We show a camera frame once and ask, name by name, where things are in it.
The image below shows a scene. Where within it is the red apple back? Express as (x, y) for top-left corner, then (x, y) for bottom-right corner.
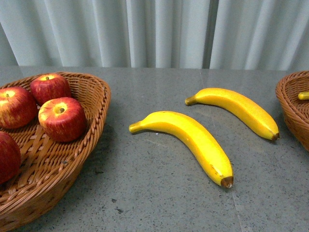
(30, 73), (71, 106)

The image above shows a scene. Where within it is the brown wicker basket left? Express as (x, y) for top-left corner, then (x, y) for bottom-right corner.
(0, 72), (112, 232)

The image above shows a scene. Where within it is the red apple left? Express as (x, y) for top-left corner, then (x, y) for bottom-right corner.
(0, 87), (38, 129)

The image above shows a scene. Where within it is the red apple front centre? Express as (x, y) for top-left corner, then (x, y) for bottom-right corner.
(38, 97), (87, 143)

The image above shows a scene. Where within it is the brown wicker basket right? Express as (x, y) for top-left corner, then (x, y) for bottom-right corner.
(275, 71), (309, 150)

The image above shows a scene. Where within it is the brown wicker basket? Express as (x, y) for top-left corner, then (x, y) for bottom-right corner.
(275, 71), (309, 150)
(0, 72), (112, 232)

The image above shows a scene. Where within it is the red apple at edge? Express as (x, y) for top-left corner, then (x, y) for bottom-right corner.
(0, 131), (21, 184)

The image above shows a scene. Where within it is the yellow banana with green stem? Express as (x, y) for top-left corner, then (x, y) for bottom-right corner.
(298, 91), (309, 101)

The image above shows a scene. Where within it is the grey pleated curtain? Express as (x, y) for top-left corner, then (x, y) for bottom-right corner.
(0, 0), (309, 71)

